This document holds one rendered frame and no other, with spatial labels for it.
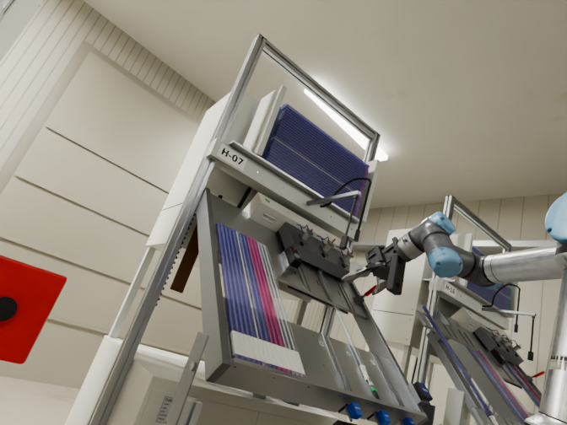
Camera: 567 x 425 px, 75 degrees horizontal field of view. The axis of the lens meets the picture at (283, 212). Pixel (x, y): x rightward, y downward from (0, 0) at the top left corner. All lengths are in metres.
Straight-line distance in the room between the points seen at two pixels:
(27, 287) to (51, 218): 2.66
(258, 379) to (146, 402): 0.35
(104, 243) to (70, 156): 0.77
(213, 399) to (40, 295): 0.57
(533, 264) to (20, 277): 1.04
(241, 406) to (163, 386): 0.25
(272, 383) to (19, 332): 0.48
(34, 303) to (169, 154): 3.11
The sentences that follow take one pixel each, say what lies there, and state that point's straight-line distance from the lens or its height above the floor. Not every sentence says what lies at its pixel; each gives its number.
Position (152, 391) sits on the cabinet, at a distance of 1.09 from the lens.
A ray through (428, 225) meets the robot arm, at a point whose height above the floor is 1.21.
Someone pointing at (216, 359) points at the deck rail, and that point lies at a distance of 0.81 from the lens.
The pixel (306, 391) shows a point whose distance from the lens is 0.93.
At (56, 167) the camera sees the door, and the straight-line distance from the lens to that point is 3.50.
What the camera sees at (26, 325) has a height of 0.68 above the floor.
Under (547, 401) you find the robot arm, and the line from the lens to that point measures 0.76.
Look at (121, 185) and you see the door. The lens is 3.61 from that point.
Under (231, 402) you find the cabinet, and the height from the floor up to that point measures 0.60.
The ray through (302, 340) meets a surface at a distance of 1.03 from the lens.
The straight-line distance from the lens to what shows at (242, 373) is 0.82.
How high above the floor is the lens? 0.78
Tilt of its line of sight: 19 degrees up
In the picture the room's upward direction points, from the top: 18 degrees clockwise
